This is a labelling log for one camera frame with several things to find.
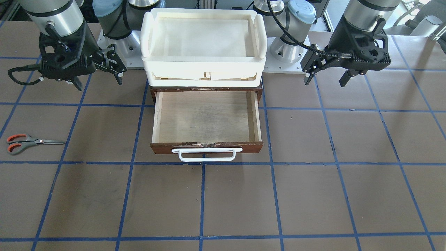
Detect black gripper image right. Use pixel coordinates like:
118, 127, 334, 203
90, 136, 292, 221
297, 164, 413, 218
301, 16, 391, 87

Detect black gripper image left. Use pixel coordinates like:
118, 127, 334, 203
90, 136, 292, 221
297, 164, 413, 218
38, 21, 127, 92

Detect grey orange-handled scissors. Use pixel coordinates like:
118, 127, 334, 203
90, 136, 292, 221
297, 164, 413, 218
7, 134, 65, 155

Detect wooden drawer with white handle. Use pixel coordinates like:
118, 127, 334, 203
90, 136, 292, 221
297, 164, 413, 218
150, 92, 263, 162

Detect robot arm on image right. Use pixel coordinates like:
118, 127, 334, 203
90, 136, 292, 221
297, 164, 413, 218
252, 0, 399, 87

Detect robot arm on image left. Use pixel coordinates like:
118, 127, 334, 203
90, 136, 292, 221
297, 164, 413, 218
8, 0, 166, 91

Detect brown wooden cabinet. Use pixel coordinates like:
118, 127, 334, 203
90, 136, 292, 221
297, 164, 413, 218
149, 80, 263, 103

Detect white plastic tray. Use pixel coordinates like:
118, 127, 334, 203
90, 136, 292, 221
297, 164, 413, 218
140, 8, 267, 88

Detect metal base plate image left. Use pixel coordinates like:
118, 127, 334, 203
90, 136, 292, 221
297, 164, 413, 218
97, 30, 144, 69

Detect metal base plate image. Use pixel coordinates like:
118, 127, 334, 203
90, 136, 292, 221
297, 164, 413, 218
97, 30, 144, 69
263, 38, 307, 74

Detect metal base plate image right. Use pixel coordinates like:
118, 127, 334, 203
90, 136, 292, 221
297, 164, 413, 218
263, 38, 307, 74

